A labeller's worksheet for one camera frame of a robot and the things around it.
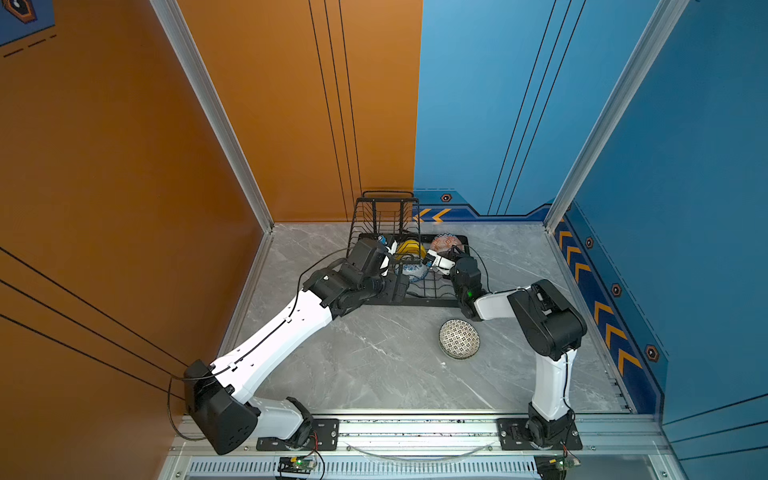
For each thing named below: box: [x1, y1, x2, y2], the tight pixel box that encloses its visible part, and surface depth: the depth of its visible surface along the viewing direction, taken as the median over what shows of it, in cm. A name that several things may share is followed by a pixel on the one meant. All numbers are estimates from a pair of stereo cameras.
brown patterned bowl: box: [438, 318, 481, 360], surface depth 88 cm
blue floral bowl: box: [402, 262, 432, 283], surface depth 104 cm
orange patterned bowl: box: [430, 232, 464, 252], surface depth 110 cm
